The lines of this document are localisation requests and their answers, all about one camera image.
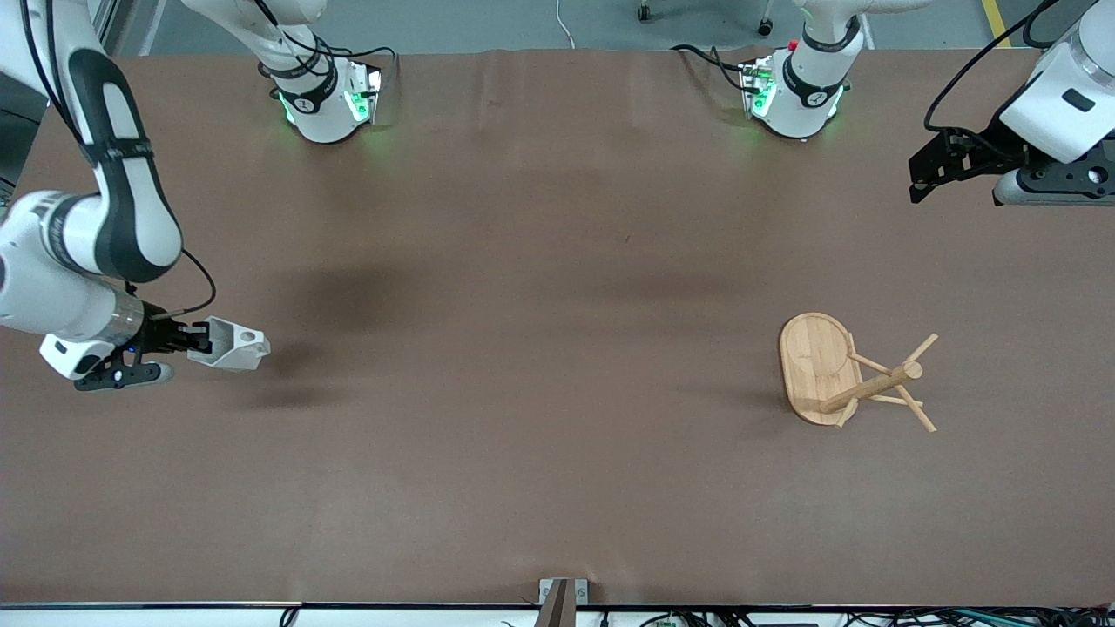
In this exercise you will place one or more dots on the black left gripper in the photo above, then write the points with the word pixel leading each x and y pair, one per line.
pixel 983 151

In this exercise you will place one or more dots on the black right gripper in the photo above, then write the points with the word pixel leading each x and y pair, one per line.
pixel 158 335

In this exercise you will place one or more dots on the white faceted cup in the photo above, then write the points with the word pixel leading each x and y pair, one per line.
pixel 235 348

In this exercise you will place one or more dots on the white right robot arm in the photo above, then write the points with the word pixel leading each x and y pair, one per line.
pixel 131 200

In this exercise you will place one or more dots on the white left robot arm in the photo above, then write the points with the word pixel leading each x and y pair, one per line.
pixel 806 96

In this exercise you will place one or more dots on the wooden cup rack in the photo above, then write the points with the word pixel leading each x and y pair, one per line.
pixel 814 366

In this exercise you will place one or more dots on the brown table cover mat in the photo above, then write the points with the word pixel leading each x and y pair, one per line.
pixel 557 392

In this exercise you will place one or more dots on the aluminium frame profile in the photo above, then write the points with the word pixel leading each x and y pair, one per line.
pixel 103 22

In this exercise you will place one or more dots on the grey metal camera bracket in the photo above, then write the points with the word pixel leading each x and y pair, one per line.
pixel 557 601

